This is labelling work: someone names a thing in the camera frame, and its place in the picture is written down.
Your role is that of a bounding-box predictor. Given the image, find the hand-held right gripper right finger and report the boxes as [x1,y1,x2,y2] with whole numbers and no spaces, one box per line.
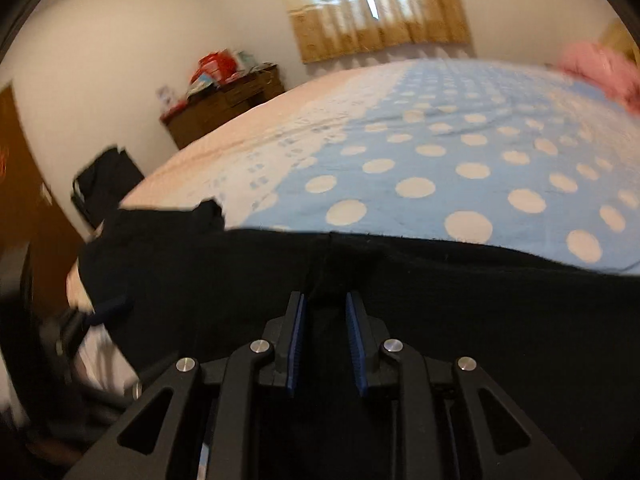
[345,290,583,480]

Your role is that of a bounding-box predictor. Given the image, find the bed with polka-dot sheet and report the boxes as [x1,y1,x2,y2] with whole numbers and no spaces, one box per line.
[65,57,640,396]

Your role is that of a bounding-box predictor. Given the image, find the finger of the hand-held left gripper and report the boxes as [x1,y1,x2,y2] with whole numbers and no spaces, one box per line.
[42,295,133,356]
[75,362,168,407]

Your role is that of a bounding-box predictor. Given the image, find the black folding chair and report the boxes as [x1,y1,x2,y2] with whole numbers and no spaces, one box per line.
[71,146,146,233]

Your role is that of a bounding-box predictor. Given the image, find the cream wooden headboard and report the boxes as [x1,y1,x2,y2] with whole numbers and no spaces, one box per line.
[597,20,640,61]

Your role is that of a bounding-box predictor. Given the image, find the pink floral quilt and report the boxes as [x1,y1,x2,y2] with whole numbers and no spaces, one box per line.
[555,40,640,111]

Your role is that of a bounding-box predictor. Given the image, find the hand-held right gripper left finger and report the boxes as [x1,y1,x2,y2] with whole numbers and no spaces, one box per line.
[62,290,308,480]

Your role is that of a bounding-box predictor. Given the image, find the black pants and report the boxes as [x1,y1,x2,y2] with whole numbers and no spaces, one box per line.
[80,199,640,480]

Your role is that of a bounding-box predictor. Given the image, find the brown wooden desk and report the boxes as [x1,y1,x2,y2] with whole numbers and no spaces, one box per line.
[159,65,287,150]

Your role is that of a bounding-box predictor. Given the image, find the brown wooden door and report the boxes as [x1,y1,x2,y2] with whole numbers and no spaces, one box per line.
[0,82,86,311]

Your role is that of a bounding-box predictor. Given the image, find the red gift bags pile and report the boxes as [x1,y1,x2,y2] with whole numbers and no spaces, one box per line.
[189,50,251,93]

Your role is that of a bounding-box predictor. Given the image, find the beige patterned curtain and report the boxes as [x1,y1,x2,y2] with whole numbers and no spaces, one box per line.
[270,0,473,65]

